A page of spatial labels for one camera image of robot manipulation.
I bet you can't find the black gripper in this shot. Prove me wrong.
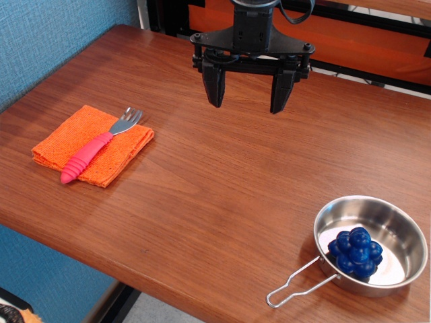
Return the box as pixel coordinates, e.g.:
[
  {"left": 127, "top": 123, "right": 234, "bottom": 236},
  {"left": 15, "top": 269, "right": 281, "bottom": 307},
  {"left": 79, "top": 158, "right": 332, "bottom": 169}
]
[{"left": 190, "top": 5, "right": 315, "bottom": 114}]

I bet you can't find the pink handled metal fork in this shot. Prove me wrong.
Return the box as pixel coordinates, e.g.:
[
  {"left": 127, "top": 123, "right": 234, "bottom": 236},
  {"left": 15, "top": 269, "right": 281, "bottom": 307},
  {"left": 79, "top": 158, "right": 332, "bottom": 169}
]
[{"left": 60, "top": 107, "right": 143, "bottom": 184}]

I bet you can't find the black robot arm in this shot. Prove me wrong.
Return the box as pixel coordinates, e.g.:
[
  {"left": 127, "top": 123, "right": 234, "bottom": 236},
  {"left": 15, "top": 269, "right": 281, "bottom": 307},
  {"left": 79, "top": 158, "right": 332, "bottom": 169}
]
[{"left": 190, "top": 1, "right": 315, "bottom": 114}]

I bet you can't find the folded orange cloth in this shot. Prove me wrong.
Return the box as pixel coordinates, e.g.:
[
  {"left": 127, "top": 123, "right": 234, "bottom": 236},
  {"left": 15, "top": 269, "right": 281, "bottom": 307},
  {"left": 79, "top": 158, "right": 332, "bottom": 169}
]
[{"left": 32, "top": 105, "right": 154, "bottom": 188}]

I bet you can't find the blue toy grape bunch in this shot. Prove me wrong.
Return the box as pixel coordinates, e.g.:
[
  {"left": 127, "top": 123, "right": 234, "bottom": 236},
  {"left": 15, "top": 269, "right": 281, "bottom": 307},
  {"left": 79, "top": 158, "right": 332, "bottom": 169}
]
[{"left": 328, "top": 227, "right": 383, "bottom": 280}]

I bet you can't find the orange black object at corner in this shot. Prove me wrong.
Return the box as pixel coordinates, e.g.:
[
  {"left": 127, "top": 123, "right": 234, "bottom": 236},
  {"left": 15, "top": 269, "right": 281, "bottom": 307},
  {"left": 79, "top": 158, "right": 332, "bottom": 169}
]
[{"left": 1, "top": 288, "right": 42, "bottom": 323}]

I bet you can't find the black cable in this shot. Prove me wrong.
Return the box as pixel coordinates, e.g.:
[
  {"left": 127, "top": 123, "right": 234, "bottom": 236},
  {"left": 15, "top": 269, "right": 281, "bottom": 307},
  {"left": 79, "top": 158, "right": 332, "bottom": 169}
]
[{"left": 277, "top": 0, "right": 317, "bottom": 25}]

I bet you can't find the orange panel with black frame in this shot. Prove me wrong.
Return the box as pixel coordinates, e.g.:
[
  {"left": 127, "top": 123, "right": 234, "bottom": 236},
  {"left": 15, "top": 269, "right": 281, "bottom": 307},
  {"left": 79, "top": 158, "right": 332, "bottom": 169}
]
[{"left": 146, "top": 1, "right": 430, "bottom": 94}]

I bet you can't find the steel pan with wire handle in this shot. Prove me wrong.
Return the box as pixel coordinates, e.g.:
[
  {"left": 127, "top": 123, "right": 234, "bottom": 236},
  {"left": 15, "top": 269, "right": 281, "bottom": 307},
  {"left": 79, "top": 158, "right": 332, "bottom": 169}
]
[{"left": 266, "top": 195, "right": 428, "bottom": 308}]

